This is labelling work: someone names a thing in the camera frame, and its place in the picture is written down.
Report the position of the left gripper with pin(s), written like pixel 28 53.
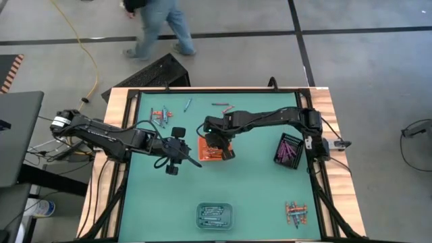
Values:
pixel 173 150

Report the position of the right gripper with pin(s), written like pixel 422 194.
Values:
pixel 217 141

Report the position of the light blue plastic bin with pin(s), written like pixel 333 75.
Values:
pixel 199 226

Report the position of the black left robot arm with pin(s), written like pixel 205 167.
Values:
pixel 101 133

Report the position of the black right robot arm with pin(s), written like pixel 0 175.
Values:
pixel 270 116

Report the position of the orange plastic basket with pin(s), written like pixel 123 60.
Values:
pixel 201 148

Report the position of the black plastic basket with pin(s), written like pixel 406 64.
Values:
pixel 287 137

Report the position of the wooden table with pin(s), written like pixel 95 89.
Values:
pixel 116 108

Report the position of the black perforated box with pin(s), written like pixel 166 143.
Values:
pixel 152 74

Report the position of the black left support strut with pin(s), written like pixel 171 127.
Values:
pixel 108 209

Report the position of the person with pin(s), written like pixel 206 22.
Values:
pixel 158 20

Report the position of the white blue labelled container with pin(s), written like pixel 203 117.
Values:
pixel 42 207

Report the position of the grey desk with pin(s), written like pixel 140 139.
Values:
pixel 20 135
pixel 11 209

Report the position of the grey floor device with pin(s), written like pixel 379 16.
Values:
pixel 418 128

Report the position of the small black desk device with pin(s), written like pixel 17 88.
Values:
pixel 4 125

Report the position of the black orange striped mat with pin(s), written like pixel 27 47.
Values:
pixel 6 67

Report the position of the silver arm base bracket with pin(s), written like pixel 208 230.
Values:
pixel 339 144

